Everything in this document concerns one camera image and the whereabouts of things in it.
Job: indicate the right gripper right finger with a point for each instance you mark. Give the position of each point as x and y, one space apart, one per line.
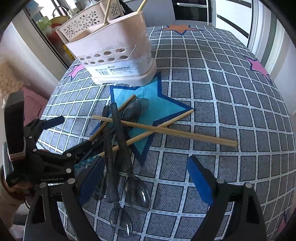
214 192

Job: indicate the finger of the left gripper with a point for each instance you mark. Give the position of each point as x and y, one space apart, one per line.
85 150
35 128

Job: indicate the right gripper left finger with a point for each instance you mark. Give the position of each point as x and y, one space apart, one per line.
76 192

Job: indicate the black-handled clear spoon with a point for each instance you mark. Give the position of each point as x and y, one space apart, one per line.
136 191
142 105
129 111
120 221

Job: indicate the blue-tipped wooden chopstick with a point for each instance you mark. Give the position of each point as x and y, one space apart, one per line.
148 132

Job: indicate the long wooden chopstick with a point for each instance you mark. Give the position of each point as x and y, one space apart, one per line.
182 134

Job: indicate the pink cardboard box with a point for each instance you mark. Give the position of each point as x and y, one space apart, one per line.
34 105

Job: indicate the grey checked tablecloth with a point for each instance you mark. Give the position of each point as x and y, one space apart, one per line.
211 71

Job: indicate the pink plastic utensil holder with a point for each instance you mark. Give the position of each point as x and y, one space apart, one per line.
118 52

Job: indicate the chopstick in holder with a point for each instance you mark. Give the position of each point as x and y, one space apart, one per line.
107 13
141 6

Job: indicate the beige perforated storage rack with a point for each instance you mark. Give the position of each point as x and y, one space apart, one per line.
87 18

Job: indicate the black oven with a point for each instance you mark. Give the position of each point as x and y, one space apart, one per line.
193 10

